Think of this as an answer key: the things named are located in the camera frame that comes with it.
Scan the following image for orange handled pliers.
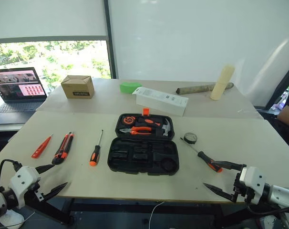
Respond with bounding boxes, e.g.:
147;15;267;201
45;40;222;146
119;126;153;136

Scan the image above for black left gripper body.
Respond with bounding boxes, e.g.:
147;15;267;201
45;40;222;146
25;178;46;203

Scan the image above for brown cardboard tube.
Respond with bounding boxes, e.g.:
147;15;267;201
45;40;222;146
175;82;235;95

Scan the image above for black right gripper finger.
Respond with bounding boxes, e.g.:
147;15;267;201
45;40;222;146
209;160;247;171
202;182;237;203

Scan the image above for short orange black screwdriver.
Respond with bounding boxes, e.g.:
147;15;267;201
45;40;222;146
89;129;104;167

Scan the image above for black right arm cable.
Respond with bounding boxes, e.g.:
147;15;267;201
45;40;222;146
245;199;289;216

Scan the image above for steel claw hammer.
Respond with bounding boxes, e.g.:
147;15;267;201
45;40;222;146
155;118;172;138

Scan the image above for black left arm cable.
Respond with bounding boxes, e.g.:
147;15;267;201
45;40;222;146
0;159;22;189

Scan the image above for dark window frame post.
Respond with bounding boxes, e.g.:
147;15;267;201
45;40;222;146
103;0;119;80

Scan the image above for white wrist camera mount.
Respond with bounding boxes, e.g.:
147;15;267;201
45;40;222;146
238;166;270;205
8;166;41;210

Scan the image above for black slanted frame bar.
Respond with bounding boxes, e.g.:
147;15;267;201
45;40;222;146
265;58;289;111

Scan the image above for black plastic tool case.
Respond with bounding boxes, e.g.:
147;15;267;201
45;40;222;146
107;113;180;177

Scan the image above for cream rolled sheet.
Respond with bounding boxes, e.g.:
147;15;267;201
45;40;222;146
210;63;236;102

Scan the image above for black table frame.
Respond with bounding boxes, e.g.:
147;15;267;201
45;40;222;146
22;197;255;226

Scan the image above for orange black utility knife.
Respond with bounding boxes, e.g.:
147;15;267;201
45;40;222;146
52;131;75;166

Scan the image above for orange voltage tester pen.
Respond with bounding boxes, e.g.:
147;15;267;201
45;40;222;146
31;134;54;159

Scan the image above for orange black tape measure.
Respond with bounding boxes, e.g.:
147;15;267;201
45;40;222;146
122;115;136;126

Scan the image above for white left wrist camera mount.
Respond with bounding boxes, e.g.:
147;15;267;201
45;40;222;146
8;166;41;210

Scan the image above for seated person in black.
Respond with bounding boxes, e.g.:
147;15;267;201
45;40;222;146
276;92;289;135

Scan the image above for long white product box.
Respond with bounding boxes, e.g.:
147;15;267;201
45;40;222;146
131;86;190;117

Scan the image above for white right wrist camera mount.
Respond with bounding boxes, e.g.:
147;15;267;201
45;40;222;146
238;166;270;205

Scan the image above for thin white cable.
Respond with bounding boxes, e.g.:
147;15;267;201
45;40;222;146
149;201;165;229

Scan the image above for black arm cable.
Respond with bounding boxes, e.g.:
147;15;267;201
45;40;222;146
0;159;22;189
245;199;289;216

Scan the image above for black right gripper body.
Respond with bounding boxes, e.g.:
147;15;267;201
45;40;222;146
232;173;255;204

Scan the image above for black electrical tape roll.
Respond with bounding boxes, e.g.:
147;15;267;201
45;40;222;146
184;132;198;145

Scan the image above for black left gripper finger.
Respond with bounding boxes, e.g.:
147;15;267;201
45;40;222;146
42;181;69;202
35;164;56;174

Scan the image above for orange black stubby handle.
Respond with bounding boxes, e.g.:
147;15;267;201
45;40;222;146
136;117;162;127

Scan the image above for dark open laptop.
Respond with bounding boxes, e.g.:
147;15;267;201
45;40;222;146
0;67;48;125

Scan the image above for brown cardboard box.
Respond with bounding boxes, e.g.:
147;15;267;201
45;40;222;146
61;75;95;100

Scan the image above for long orange black screwdriver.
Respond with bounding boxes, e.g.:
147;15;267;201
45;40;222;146
180;136;223;173

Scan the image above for white rounded object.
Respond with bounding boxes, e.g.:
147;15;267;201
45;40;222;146
0;211;25;229

